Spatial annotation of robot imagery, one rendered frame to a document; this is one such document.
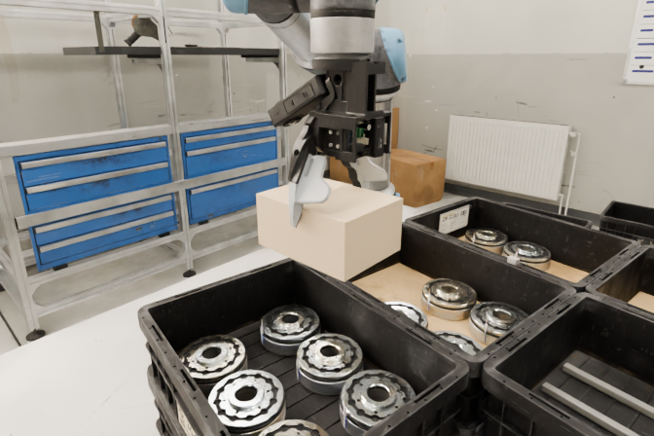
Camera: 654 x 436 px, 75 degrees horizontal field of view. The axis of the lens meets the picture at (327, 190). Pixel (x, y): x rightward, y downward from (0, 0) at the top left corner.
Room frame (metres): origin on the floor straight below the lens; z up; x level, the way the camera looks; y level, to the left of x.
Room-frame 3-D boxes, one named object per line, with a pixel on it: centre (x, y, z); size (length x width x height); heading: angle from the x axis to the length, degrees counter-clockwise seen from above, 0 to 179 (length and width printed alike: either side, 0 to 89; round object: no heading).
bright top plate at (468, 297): (0.73, -0.24, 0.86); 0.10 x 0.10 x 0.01
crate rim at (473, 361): (0.69, -0.18, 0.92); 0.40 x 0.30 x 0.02; 38
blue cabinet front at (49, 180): (2.08, 1.13, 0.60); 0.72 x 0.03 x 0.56; 138
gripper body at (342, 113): (0.53, -0.02, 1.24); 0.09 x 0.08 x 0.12; 47
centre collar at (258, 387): (0.46, 0.11, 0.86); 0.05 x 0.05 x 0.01
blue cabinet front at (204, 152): (2.67, 0.59, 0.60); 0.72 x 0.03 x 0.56; 138
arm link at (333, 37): (0.53, -0.02, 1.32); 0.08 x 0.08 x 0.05
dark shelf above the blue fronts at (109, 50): (2.71, 0.86, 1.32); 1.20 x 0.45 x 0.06; 138
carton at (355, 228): (0.55, 0.00, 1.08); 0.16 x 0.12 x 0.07; 47
